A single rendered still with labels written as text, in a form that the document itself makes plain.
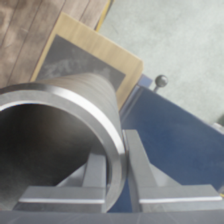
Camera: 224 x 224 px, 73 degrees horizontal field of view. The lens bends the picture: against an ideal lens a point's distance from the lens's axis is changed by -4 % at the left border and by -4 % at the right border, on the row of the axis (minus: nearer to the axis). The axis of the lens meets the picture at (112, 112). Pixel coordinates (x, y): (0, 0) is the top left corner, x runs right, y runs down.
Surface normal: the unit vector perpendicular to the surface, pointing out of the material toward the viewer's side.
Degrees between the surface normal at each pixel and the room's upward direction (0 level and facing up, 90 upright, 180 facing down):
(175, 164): 59
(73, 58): 0
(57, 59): 0
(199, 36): 0
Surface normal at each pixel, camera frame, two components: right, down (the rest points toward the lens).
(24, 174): 0.77, -0.62
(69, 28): 0.00, 0.26
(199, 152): -0.74, -0.28
